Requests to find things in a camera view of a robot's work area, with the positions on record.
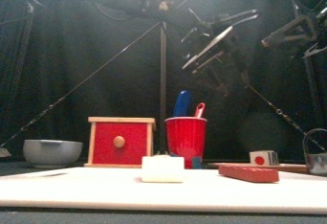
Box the red salmon slice toy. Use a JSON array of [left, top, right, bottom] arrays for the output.
[[218, 164, 282, 184]]

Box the blue utensil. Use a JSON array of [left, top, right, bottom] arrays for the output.
[[172, 89, 194, 118]]

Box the red plastic cup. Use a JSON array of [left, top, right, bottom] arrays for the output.
[[163, 116, 208, 170]]

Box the white cube with red dot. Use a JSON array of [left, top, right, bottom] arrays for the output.
[[248, 149, 282, 167]]

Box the small blue toy piece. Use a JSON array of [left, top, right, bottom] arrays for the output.
[[168, 152, 204, 170]]

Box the wooden box with red drawer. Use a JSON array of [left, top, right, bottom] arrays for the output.
[[83, 116, 158, 169]]

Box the white rice block toy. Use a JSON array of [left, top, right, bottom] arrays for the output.
[[140, 153, 187, 184]]

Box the wooden tray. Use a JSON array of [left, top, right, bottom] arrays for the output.
[[207, 162, 310, 174]]

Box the white cutting board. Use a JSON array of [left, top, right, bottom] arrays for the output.
[[0, 166, 327, 216]]

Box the grey bowl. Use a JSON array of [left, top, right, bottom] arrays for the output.
[[22, 139, 84, 168]]

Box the black slim utensil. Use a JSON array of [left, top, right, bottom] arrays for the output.
[[39, 171, 71, 178]]

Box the metal frame pole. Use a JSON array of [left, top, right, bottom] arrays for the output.
[[159, 0, 168, 155]]

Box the thin diagonal brace cable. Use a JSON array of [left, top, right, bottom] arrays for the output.
[[0, 0, 216, 148], [246, 83, 327, 154]]

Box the small metal pot with handle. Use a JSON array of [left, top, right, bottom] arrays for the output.
[[302, 127, 327, 177]]

